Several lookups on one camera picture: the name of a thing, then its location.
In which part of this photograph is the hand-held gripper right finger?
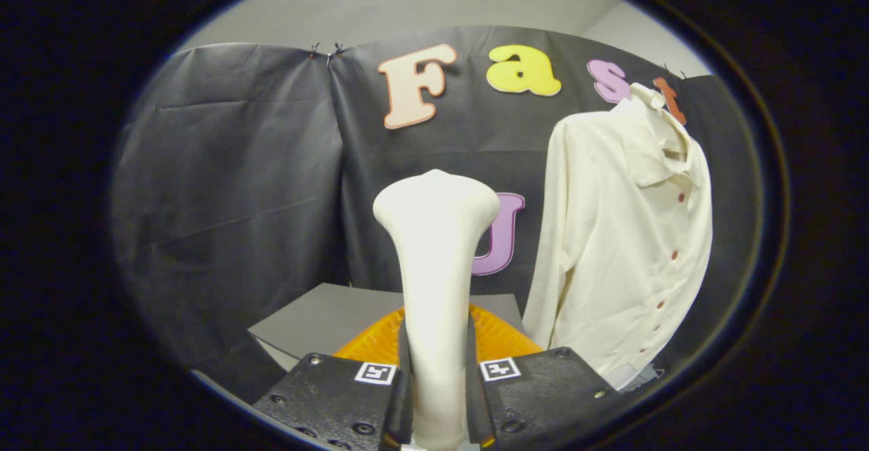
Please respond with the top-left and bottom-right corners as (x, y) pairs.
(465, 304), (622, 449)

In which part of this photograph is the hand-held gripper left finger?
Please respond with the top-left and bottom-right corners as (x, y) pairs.
(253, 305), (413, 451)

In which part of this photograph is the cream button-up shirt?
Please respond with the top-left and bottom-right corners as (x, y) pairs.
(521, 83), (714, 391)

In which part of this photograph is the white garment steamer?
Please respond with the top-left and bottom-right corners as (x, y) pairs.
(373, 169), (502, 451)

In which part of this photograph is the grey drawer cabinet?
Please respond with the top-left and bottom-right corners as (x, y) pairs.
(248, 283), (527, 372)

